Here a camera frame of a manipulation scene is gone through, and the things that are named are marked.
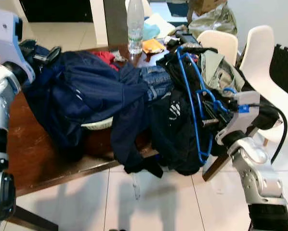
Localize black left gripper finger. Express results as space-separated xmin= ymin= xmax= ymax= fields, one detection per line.
xmin=40 ymin=46 xmax=63 ymax=64

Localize navy blue polo shirt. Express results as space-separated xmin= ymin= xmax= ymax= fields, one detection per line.
xmin=23 ymin=47 xmax=150 ymax=175

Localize blue plastic clothes hanger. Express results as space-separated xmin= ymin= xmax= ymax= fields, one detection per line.
xmin=175 ymin=46 xmax=237 ymax=167

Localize khaki jacket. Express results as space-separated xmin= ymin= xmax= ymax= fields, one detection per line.
xmin=199 ymin=48 xmax=247 ymax=93

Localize black jacket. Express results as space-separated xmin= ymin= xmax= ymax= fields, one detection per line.
xmin=228 ymin=72 xmax=281 ymax=131

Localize black slatted panel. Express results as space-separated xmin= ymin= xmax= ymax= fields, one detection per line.
xmin=269 ymin=43 xmax=288 ymax=103

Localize red cloth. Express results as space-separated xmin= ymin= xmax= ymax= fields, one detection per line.
xmin=90 ymin=50 xmax=119 ymax=69

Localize black white-logo garment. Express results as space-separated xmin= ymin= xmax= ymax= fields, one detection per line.
xmin=149 ymin=48 xmax=222 ymax=176

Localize white plastic chair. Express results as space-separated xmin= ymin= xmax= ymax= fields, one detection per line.
xmin=238 ymin=25 xmax=288 ymax=145
xmin=197 ymin=30 xmax=239 ymax=68

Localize blue denim jeans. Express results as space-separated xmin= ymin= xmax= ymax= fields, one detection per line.
xmin=140 ymin=65 xmax=176 ymax=101

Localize black controller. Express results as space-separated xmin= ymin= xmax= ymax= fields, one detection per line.
xmin=175 ymin=30 xmax=206 ymax=49

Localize white plastic basket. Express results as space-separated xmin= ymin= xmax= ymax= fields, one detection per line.
xmin=80 ymin=117 xmax=114 ymax=131

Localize clear water bottle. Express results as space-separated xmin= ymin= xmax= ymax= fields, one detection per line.
xmin=127 ymin=0 xmax=145 ymax=55

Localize camouflage jacket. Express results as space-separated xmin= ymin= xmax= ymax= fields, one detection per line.
xmin=187 ymin=2 xmax=238 ymax=39

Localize orange snack packet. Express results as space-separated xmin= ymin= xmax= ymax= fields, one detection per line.
xmin=142 ymin=38 xmax=165 ymax=54

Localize teal cloth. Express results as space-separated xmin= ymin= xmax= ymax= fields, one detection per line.
xmin=143 ymin=22 xmax=162 ymax=41

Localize white paper sheet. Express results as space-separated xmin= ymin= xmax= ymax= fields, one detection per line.
xmin=151 ymin=12 xmax=177 ymax=39

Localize brown wooden table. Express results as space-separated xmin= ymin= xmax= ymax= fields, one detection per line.
xmin=4 ymin=42 xmax=270 ymax=231

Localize brown cardboard box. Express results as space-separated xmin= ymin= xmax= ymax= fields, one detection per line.
xmin=189 ymin=0 xmax=227 ymax=15

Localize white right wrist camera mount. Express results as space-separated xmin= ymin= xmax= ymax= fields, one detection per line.
xmin=215 ymin=90 xmax=262 ymax=146

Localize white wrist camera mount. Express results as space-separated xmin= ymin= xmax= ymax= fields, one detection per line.
xmin=215 ymin=90 xmax=262 ymax=146
xmin=0 ymin=7 xmax=25 ymax=83

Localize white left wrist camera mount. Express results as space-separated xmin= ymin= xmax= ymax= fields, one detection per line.
xmin=0 ymin=7 xmax=25 ymax=83

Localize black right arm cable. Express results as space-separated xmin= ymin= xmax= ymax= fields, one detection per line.
xmin=257 ymin=103 xmax=288 ymax=165

